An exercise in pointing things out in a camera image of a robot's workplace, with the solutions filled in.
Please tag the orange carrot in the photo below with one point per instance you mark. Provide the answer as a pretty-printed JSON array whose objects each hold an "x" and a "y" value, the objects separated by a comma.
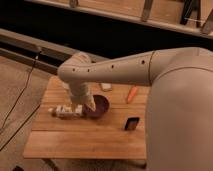
[{"x": 132, "y": 93}]

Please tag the small white sponge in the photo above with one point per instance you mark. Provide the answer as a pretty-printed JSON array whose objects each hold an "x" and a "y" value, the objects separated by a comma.
[{"x": 106, "y": 87}]

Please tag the wooden folding table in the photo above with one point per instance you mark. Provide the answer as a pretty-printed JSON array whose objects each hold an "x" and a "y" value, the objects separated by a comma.
[{"x": 84, "y": 138}]

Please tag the purple bowl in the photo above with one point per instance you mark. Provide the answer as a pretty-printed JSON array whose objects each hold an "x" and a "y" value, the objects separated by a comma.
[{"x": 102, "y": 106}]

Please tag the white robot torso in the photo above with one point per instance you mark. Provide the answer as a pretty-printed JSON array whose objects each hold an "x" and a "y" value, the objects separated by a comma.
[{"x": 179, "y": 114}]

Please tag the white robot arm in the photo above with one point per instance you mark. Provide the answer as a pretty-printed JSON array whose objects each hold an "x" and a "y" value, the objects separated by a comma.
[{"x": 78, "y": 71}]

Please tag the black eraser block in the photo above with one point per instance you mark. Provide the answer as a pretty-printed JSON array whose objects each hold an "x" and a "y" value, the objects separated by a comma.
[{"x": 131, "y": 123}]

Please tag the white plastic bottle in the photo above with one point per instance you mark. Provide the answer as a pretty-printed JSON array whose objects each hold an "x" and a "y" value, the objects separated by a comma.
[{"x": 62, "y": 111}]

